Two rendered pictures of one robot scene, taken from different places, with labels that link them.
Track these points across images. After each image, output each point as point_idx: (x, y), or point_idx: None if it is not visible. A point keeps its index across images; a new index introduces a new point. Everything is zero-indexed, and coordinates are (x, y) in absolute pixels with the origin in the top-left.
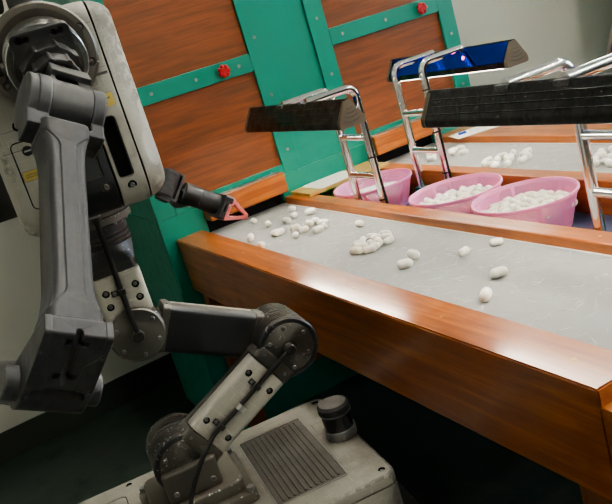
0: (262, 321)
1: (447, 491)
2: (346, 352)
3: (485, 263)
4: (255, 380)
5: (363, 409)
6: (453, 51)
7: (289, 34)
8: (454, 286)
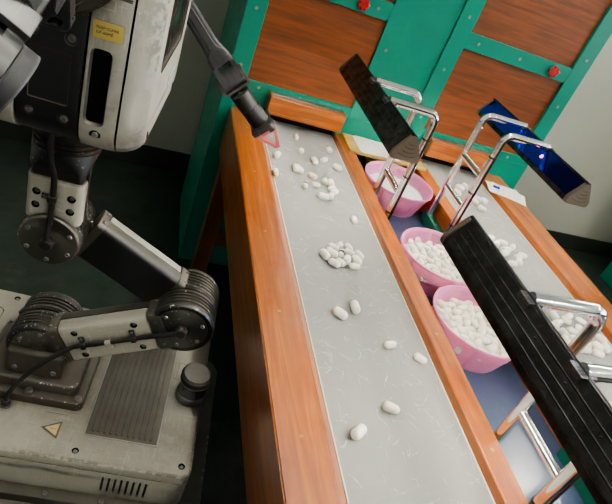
0: (178, 291)
1: None
2: (240, 343)
3: (393, 377)
4: (135, 333)
5: None
6: (539, 145)
7: (438, 13)
8: (349, 385)
